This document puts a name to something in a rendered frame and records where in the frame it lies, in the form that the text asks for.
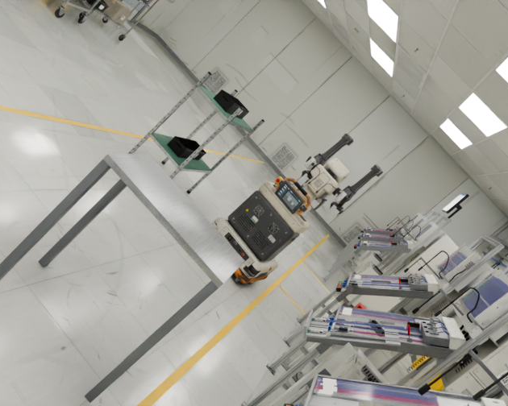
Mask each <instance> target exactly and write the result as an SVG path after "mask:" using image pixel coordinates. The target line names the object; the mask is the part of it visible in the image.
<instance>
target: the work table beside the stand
mask: <svg viewBox="0 0 508 406"><path fill-rule="evenodd" d="M111 168H112V169H113V171H114V172H115V173H116V174H117V175H118V176H119V178H120V180H119V181H118V182H117V183H116V184H115V185H114V186H113V187H112V188H111V189H110V190H109V191H108V192H107V193H106V194H105V195H104V196H103V197H102V198H101V199H100V200H99V201H98V202H97V203H96V204H95V205H94V206H93V207H92V208H91V209H90V210H89V211H88V212H87V213H86V214H85V215H84V216H83V217H82V218H81V219H80V220H79V221H78V222H77V223H76V224H75V225H74V226H73V227H72V228H71V229H70V230H69V231H68V232H67V233H66V234H65V235H64V236H63V237H62V238H61V239H60V240H59V241H58V242H57V243H56V244H55V245H54V246H53V247H52V248H51V249H50V250H49V251H48V252H47V253H46V254H45V255H44V256H43V257H42V258H41V259H40V260H39V261H38V262H39V263H40V264H41V266H42V267H45V266H47V265H49V264H50V262H51V261H53V260H54V258H55V257H57V256H58V255H59V254H60V253H61V252H62V251H63V250H64V249H65V248H66V247H67V246H68V245H69V244H70V243H71V242H72V241H73V240H74V239H75V238H76V237H77V236H78V235H79V234H80V233H81V232H82V231H83V230H84V229H85V228H86V227H87V226H88V225H89V224H90V223H91V222H92V221H93V220H94V219H95V218H96V217H97V216H98V215H99V214H100V213H101V212H102V211H103V210H104V209H105V208H106V207H107V206H108V205H109V204H110V203H111V202H112V201H113V200H114V199H115V198H116V197H117V196H118V195H119V194H120V193H121V192H122V191H123V190H124V189H125V188H126V187H128V188H129V189H130V190H131V191H132V192H133V193H134V194H135V195H136V196H137V197H138V198H139V200H140V201H141V202H142V203H143V204H144V205H145V206H146V208H147V209H148V210H149V211H150V212H151V213H152V215H153V216H154V217H155V218H156V219H157V220H158V221H159V222H160V224H161V225H162V226H163V227H164V228H165V229H166V230H167V231H168V232H169V233H170V234H171V235H172V236H173V238H174V239H175V240H176V241H177V242H178V243H179V244H180V246H181V247H182V248H183V249H184V250H185V251H186V253H187V254H188V255H189V256H190V257H191V258H192V259H193V261H194V262H195V263H196V264H197V265H198V266H199V267H200V268H201V269H202V270H203V271H204V272H205V273H206V275H207V276H208V277H209V278H210V279H211V282H209V283H208V284H207V285H206V286H205V287H204V288H203V289H201V290H200V291H199V292H198V293H197V294H196V295H195V296H194V297H192V298H191V299H190V300H189V301H188V302H187V303H186V304H184V305H183V306H182V307H181V308H180V309H179V310H178V311H177V312H176V313H174V314H173V315H172V316H171V317H170V318H169V319H168V320H167V321H166V322H165V323H164V324H163V325H162V326H161V327H160V328H158V329H157V330H156V331H155V332H154V333H153V334H152V335H150V336H149V337H148V338H147V339H146V340H145V341H144V342H142V343H141V344H140V345H139V346H138V347H137V348H136V349H135V350H133V351H132V352H131V353H130V354H129V355H128V356H127V357H126V358H125V359H124V360H123V361H122V362H121V363H120V364H119V365H118V366H117V367H116V368H115V369H114V370H113V371H112V372H110V373H109V374H108V375H107V376H106V377H105V378H104V379H102V380H101V381H100V382H99V383H98V384H97V385H96V386H95V387H93V388H92V389H91V390H90V391H89V392H88V393H87V394H86V395H85V398H86V399H87V400H88V401H89V402H90V403H91V402H92V401H93V400H94V399H96V398H97V397H98V396H99V395H100V394H101V393H102V392H104V391H105V390H106V389H107V388H108V387H109V386H110V385H111V384H112V383H113V382H114V381H115V380H116V379H117V378H119V377H120V376H121V375H122V374H123V373H124V372H125V371H127V370H128V369H129V368H130V367H131V366H132V365H133V364H135V363H136V362H137V361H138V360H139V359H140V358H141V357H143V356H144V355H145V354H146V353H147V352H148V351H149V350H150V349H151V348H153V347H154V345H155V344H157V343H158V342H159V341H160V340H161V339H162V338H163V337H164V336H166V335H167V334H168V333H169V332H170V331H171V330H172V329H174V328H175V327H176V326H177V325H178V324H179V323H180V322H181V321H183V320H184V319H185V318H186V317H187V316H188V315H190V314H191V313H192V312H193V311H194V310H195V309H196V308H197V307H198V306H199V305H200V304H201V303H202V302H203V301H204V300H206V299H207V298H208V297H209V296H210V295H211V294H213V293H214V292H215V291H216V290H217V289H218V288H219V287H221V286H222V285H223V284H224V283H225V282H226V281H227V280H228V279H229V278H230V277H231V275H232V274H233V273H234V272H235V271H236V270H237V269H238V268H239V267H240V266H241V265H242V264H243V263H244V262H245V260H244V259H243V258H242V257H241V256H240V255H239V254H238V252H237V251H236V250H235V249H234V248H233V247H232V246H231V244H230V243H229V242H228V241H227V240H226V239H225V238H224V237H223V236H222V235H221V234H220V233H219V232H218V231H217V229H216V228H215V227H214V226H213V225H212V224H211V223H210V221H209V220H208V219H207V218H206V217H205V216H204V215H203V214H202V212H201V211H200V210H199V209H198V208H197V207H196V206H195V204H194V203H193V202H192V201H191V200H190V199H189V198H188V197H187V196H186V195H185V194H184V193H183V192H182V191H181V189H180V188H179V187H178V186H177V185H176V184H175V183H174V182H173V180H172V179H171V178H170V177H169V176H168V175H167V173H166V172H165V171H164V170H163V169H162V168H161V167H160V165H159V164H158V163H157V162H156V161H155V160H154V159H153V158H152V157H151V156H150V155H149V154H107V155H106V156H105V157H104V158H103V159H102V160H101V161H100V162H99V164H98V165H97V166H96V167H95V168H94V169H93V170H92V171H91V172H90V173H89V174H88V175H87V176H86V177H85V178H84V179H83V180H82V181H81V182H80V183H79V184H78V185H77V186H76V187H75V188H74V189H73V190H72V191H71V192H70V193H69V194H68V195H67V196H66V197H65V198H64V199H63V200H62V202H61V203H60V204H59V205H58V206H57V207H56V208H55V209H54V210H53V211H52V212H51V213H50V214H49V215H48V216H47V217H46V218H45V219H44V220H43V221H42V222H41V223H40V224H39V225H38V226H37V227H36V228H35V229H34V230H33V231H32V232H31V233H30V234H29V235H28V236H27V237H26V238H25V239H24V240H23V241H22V242H21V243H20V244H19V245H18V246H17V247H16V248H15V249H14V250H13V251H12V252H11V253H10V254H9V255H8V256H7V257H6V258H5V259H4V260H3V261H2V262H1V263H0V280H1V279H2V278H3V277H4V276H5V275H6V274H7V273H8V272H9V271H10V270H11V269H12V268H13V267H14V266H15V264H16V263H17V262H18V261H19V260H20V259H21V258H22V257H23V256H24V255H25V254H26V253H27V252H28V251H29V250H30V249H31V248H32V247H33V246H34V245H35V244H36V243H37V242H38V241H39V240H40V239H41V238H42V237H43V236H44V235H45V234H46V233H47V232H49V231H50V229H51V228H52V227H54V225H55V224H56V223H58V221H59V220H60V219H62V217H63V216H64V215H66V214H67V212H68V211H70V210H71V208H72V207H74V206H75V204H76V203H78V202H79V200H80V199H81V198H82V197H83V196H84V195H85V194H86V193H87V192H88V191H89V190H90V189H91V188H92V187H93V186H94V185H95V184H96V183H97V182H98V181H99V180H100V179H101V178H102V177H103V176H104V175H105V174H106V173H107V172H108V171H109V170H110V169H111Z"/></svg>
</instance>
